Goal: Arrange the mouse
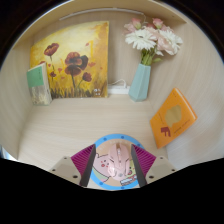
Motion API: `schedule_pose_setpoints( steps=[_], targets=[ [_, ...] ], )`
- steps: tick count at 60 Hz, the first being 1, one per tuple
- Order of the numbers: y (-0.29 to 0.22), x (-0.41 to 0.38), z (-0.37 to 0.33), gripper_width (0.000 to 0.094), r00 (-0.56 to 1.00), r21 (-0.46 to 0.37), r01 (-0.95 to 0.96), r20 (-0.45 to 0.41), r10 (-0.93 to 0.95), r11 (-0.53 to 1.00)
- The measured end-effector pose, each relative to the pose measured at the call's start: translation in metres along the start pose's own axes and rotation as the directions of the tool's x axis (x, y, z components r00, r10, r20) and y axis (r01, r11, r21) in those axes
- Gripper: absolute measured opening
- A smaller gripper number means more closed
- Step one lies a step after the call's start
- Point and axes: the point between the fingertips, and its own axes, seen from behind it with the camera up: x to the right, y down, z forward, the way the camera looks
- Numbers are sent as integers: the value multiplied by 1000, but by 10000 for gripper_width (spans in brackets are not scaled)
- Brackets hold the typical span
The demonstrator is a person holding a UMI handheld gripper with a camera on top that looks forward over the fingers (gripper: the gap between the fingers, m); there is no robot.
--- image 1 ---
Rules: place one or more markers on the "white power strip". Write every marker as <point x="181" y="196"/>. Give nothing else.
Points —
<point x="118" y="90"/>

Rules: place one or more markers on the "white light bar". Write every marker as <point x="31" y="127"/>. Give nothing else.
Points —
<point x="100" y="12"/>

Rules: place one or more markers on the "orange book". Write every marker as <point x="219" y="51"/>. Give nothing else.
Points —
<point x="173" y="118"/>

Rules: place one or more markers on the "green and beige book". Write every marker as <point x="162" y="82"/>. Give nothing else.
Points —
<point x="39" y="85"/>

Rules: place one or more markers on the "pale teal faceted vase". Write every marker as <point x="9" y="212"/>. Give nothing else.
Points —
<point x="140" y="83"/>

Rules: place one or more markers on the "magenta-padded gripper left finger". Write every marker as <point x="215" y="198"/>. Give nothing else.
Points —
<point x="82" y="160"/>

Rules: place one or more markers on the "pink computer mouse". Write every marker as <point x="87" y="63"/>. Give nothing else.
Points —
<point x="118" y="161"/>

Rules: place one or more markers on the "light wooden shelf board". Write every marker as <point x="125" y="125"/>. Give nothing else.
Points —
<point x="100" y="4"/>

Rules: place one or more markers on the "round blue-rimmed cartoon mouse pad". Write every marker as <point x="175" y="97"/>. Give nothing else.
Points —
<point x="101" y="163"/>

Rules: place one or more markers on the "pink and white flower bouquet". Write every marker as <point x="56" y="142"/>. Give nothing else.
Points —
<point x="153" y="38"/>

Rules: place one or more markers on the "yellow poppy flower painting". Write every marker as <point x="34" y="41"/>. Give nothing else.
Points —
<point x="76" y="43"/>

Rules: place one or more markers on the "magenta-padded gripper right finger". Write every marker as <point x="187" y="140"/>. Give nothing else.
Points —
<point x="145" y="160"/>

